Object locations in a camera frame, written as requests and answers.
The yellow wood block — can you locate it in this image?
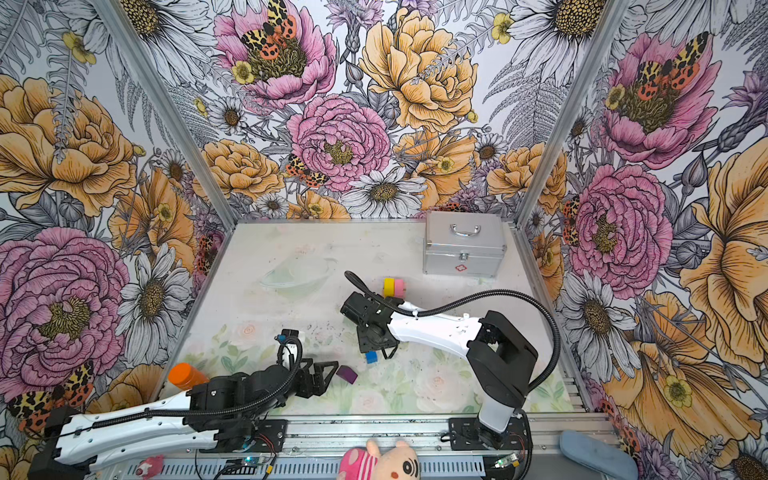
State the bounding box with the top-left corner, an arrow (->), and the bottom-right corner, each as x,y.
382,278 -> 396,297

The purple wood block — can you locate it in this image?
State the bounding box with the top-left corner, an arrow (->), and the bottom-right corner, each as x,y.
336,365 -> 358,385

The pink wood block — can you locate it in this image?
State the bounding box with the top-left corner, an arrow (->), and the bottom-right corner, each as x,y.
393,278 -> 406,298

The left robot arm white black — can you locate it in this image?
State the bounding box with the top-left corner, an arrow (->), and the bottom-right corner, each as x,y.
28,358 -> 339,479

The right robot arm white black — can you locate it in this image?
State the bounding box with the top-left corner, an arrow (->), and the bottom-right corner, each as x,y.
340,289 -> 541,450

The silver aluminium case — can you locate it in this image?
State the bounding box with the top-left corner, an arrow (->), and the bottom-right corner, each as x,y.
423,211 -> 507,278

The pink plush pig toy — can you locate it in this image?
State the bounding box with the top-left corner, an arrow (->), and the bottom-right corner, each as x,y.
336,439 -> 422,480

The small pink toy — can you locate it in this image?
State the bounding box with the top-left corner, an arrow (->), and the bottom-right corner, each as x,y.
135,455 -> 165,480

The blue grey cushion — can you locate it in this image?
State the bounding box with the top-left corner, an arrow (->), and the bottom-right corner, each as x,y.
559,430 -> 639,480

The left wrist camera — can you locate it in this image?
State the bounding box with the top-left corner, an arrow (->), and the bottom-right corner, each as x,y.
276,329 -> 303,369

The aluminium front rail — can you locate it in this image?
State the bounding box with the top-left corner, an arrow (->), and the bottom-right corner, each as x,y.
101,412 -> 619,480

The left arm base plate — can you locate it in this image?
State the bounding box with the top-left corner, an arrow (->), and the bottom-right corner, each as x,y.
203,419 -> 288,454

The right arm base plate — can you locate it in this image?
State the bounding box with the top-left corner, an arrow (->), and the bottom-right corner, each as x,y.
441,416 -> 531,451

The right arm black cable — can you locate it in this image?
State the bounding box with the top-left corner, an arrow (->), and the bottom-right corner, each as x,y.
343,270 -> 562,480

